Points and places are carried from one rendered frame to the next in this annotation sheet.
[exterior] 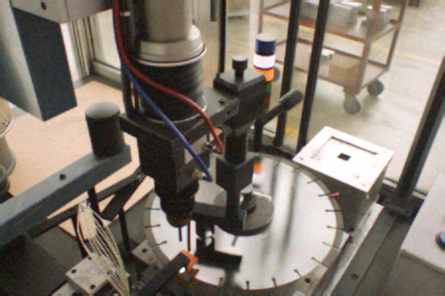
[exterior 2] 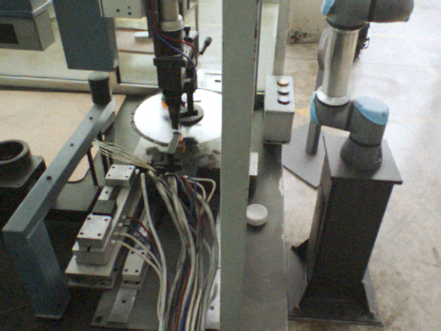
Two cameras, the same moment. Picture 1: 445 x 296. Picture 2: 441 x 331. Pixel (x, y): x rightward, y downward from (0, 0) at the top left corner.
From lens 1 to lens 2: 0.65 m
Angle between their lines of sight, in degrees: 29
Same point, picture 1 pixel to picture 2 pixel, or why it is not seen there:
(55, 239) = not seen: hidden behind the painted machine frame
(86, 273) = (117, 173)
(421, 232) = (270, 101)
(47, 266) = (79, 190)
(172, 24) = (175, 13)
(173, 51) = (177, 24)
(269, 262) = (214, 128)
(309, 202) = (216, 101)
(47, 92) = (113, 57)
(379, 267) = (256, 132)
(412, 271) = (273, 120)
